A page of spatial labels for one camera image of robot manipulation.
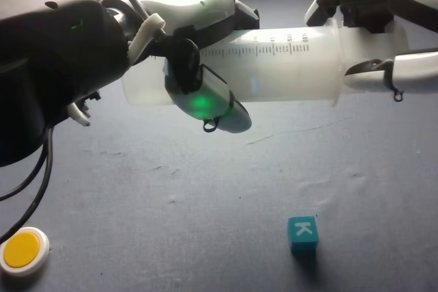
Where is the thin black cable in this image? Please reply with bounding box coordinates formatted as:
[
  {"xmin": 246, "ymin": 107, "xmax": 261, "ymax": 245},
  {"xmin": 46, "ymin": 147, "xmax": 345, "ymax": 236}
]
[
  {"xmin": 0, "ymin": 127, "xmax": 55, "ymax": 243},
  {"xmin": 0, "ymin": 127, "xmax": 49, "ymax": 201}
]

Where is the large translucent plastic syringe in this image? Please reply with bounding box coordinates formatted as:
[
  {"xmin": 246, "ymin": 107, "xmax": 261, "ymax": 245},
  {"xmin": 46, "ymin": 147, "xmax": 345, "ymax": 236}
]
[{"xmin": 121, "ymin": 18, "xmax": 410, "ymax": 107}]

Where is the teal letter K cube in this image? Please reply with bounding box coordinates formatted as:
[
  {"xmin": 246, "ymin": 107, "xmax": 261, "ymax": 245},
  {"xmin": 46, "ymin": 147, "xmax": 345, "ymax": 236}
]
[{"xmin": 287, "ymin": 215, "xmax": 321, "ymax": 255}]

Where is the yellow button with white rim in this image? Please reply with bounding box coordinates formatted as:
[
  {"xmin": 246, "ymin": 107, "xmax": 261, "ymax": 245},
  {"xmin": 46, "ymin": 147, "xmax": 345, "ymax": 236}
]
[{"xmin": 0, "ymin": 226, "xmax": 51, "ymax": 278}]

